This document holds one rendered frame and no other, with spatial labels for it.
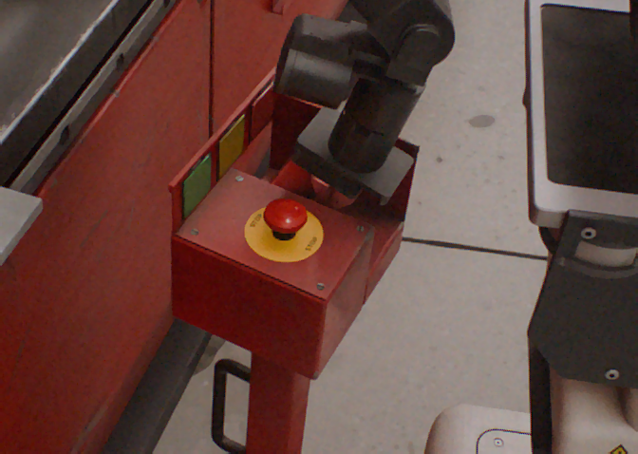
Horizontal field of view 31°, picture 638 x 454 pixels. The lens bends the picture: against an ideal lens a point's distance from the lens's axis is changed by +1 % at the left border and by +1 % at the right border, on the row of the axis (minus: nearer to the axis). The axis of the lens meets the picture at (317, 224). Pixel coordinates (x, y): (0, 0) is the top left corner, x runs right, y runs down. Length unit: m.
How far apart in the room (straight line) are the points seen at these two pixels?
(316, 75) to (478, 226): 1.25
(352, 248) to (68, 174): 0.29
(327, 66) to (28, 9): 0.31
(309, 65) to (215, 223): 0.18
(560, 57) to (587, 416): 0.28
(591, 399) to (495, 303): 1.14
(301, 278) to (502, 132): 1.45
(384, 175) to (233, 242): 0.16
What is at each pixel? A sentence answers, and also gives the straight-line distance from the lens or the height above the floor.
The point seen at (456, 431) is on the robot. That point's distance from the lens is 1.54.
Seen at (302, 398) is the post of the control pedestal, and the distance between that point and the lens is 1.30.
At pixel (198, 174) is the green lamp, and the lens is 1.02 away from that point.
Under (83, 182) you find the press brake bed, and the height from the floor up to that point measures 0.72.
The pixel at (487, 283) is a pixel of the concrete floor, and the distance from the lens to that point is 2.09.
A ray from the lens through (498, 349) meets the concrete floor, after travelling 2.00.
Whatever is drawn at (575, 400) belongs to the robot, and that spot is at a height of 0.80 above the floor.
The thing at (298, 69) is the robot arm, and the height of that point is 0.93.
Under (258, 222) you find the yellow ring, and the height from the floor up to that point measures 0.78.
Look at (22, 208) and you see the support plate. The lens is 0.75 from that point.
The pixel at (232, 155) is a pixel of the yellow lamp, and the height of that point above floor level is 0.80.
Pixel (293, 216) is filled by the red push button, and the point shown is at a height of 0.81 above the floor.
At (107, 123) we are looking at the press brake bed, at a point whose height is 0.75.
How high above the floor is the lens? 1.52
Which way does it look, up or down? 46 degrees down
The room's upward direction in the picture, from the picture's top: 7 degrees clockwise
